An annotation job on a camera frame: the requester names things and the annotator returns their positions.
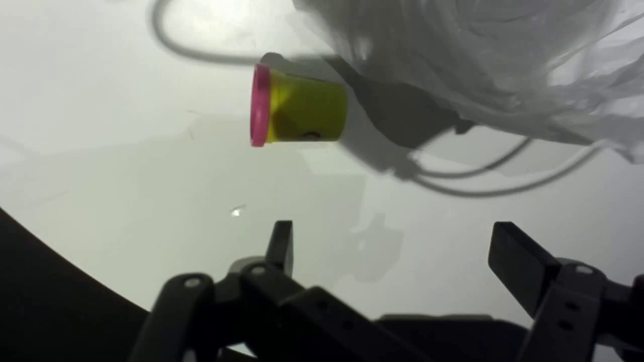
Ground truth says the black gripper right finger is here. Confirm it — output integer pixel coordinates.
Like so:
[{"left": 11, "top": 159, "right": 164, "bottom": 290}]
[{"left": 488, "top": 220, "right": 644, "bottom": 362}]

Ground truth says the white clear plastic bowl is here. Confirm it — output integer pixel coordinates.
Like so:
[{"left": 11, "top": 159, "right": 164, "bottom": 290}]
[{"left": 290, "top": 0, "right": 644, "bottom": 167}]

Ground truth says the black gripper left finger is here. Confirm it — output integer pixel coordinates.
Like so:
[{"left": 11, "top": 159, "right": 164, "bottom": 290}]
[{"left": 127, "top": 220, "right": 430, "bottom": 362}]

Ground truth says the play-doh tub pink lid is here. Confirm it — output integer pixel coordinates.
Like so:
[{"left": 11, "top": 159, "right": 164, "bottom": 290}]
[{"left": 248, "top": 63, "right": 353, "bottom": 150}]

